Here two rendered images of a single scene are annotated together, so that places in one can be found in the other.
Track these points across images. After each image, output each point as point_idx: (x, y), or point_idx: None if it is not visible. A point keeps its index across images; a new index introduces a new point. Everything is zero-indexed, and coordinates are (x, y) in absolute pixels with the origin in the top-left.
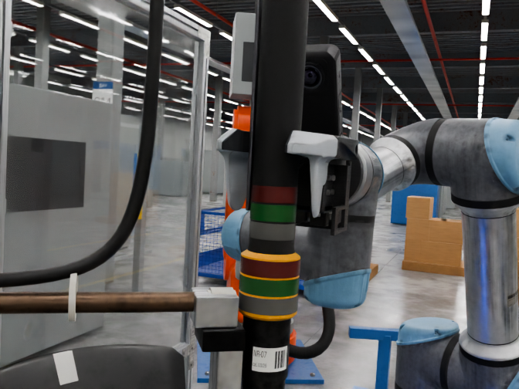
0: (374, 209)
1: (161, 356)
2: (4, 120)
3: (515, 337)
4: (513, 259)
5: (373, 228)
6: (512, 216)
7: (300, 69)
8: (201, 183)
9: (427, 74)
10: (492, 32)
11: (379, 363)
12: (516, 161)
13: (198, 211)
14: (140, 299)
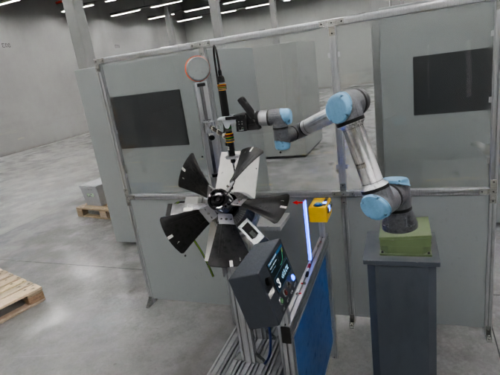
0: (276, 126)
1: (260, 151)
2: (337, 85)
3: (365, 184)
4: (353, 149)
5: (278, 131)
6: (346, 132)
7: (222, 107)
8: (498, 92)
9: None
10: None
11: None
12: (327, 111)
13: (495, 110)
14: (225, 137)
